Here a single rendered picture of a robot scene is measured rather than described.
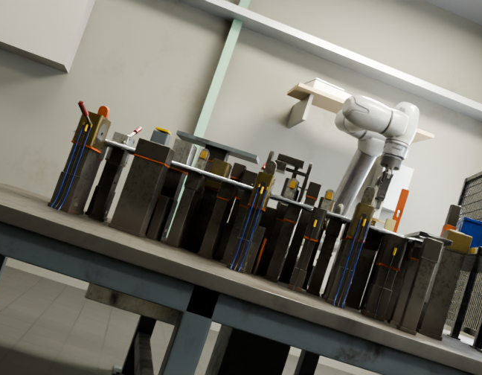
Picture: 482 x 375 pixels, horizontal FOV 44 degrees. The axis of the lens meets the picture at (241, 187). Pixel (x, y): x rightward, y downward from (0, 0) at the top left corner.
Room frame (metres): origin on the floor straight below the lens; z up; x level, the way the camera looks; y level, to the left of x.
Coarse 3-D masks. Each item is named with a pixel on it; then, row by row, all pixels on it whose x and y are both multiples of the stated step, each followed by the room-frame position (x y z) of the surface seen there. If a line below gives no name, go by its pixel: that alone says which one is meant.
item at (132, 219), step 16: (144, 144) 2.10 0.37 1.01; (160, 144) 2.10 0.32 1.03; (144, 160) 2.10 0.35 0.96; (160, 160) 2.09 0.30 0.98; (128, 176) 2.11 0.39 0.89; (144, 176) 2.10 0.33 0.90; (160, 176) 2.10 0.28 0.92; (128, 192) 2.11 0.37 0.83; (144, 192) 2.10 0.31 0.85; (128, 208) 2.10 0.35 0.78; (144, 208) 2.10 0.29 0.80; (112, 224) 2.11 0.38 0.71; (128, 224) 2.10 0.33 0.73; (144, 224) 2.12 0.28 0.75
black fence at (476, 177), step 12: (468, 180) 3.30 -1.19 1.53; (480, 180) 3.10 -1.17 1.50; (468, 192) 3.27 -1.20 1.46; (468, 204) 3.18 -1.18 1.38; (480, 204) 2.97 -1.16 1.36; (468, 216) 3.12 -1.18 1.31; (480, 216) 2.90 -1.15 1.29; (480, 276) 2.62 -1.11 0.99; (456, 288) 2.95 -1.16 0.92; (480, 288) 2.57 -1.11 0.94; (456, 300) 2.87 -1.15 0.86; (456, 312) 2.76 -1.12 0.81; (468, 312) 2.65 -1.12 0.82; (468, 324) 2.60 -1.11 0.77
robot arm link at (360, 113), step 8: (352, 96) 2.14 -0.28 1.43; (360, 96) 2.14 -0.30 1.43; (344, 104) 2.16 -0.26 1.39; (352, 104) 2.12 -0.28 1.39; (360, 104) 2.11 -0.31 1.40; (368, 104) 2.12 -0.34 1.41; (376, 104) 2.13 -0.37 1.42; (344, 112) 2.15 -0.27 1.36; (352, 112) 2.12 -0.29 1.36; (360, 112) 2.12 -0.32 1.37; (368, 112) 2.11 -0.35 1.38; (376, 112) 2.12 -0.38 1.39; (384, 112) 2.13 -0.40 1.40; (344, 120) 2.64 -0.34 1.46; (352, 120) 2.15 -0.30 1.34; (360, 120) 2.13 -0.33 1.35; (368, 120) 2.13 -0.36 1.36; (376, 120) 2.13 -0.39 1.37; (384, 120) 2.13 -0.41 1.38; (352, 128) 2.61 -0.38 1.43; (360, 128) 2.53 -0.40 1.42; (368, 128) 2.16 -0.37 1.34; (376, 128) 2.15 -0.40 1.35; (384, 128) 2.15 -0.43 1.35
